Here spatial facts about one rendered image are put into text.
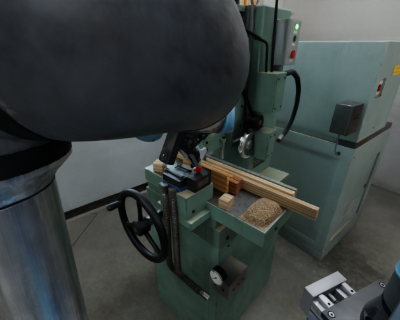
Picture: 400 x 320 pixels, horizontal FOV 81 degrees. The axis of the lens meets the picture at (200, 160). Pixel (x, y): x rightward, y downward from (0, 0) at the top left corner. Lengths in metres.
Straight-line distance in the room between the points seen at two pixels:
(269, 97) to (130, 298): 1.40
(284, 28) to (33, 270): 1.00
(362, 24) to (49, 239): 3.02
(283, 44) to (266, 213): 0.64
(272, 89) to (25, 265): 0.88
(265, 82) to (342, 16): 2.23
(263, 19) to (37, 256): 0.94
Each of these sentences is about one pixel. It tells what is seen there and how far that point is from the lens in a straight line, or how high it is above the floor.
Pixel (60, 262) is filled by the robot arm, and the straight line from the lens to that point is 0.22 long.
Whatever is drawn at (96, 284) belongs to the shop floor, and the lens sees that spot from 1.85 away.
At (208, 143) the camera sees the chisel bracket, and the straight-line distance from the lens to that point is 0.94.
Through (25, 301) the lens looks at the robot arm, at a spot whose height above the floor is 1.24.
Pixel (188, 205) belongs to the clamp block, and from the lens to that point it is 0.77.
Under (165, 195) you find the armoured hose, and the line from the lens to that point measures 0.82.
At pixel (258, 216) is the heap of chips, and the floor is 0.92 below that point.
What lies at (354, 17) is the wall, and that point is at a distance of 3.09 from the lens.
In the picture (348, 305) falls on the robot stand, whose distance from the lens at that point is 0.77.
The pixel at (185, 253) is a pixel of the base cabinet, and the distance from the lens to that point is 1.12.
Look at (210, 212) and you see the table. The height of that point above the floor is 0.86.
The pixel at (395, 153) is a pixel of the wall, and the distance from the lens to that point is 3.06.
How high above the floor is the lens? 1.40
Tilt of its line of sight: 26 degrees down
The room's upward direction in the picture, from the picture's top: straight up
